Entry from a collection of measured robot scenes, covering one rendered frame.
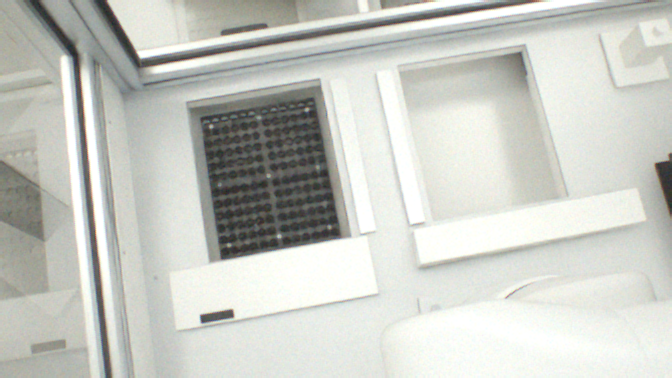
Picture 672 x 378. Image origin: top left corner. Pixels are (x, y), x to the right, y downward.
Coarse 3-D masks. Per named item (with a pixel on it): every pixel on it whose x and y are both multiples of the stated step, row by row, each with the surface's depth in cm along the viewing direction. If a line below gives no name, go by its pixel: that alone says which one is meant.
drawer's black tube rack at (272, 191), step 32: (224, 128) 109; (256, 128) 108; (288, 128) 109; (224, 160) 107; (256, 160) 110; (288, 160) 107; (320, 160) 110; (224, 192) 109; (256, 192) 106; (288, 192) 109; (320, 192) 106; (224, 224) 104; (256, 224) 104; (288, 224) 104; (320, 224) 108; (224, 256) 103
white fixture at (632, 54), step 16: (608, 32) 107; (624, 32) 107; (640, 32) 99; (656, 32) 98; (608, 48) 106; (624, 48) 104; (640, 48) 100; (656, 48) 99; (608, 64) 106; (624, 64) 105; (640, 64) 105; (656, 64) 106; (624, 80) 105; (640, 80) 105; (656, 80) 105
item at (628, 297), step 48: (480, 288) 97; (528, 288) 72; (576, 288) 62; (624, 288) 62; (384, 336) 45; (432, 336) 42; (480, 336) 41; (528, 336) 41; (576, 336) 41; (624, 336) 41
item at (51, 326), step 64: (0, 0) 67; (0, 64) 64; (64, 64) 85; (0, 128) 62; (64, 128) 80; (0, 192) 59; (64, 192) 76; (0, 256) 57; (64, 256) 73; (0, 320) 55; (64, 320) 69
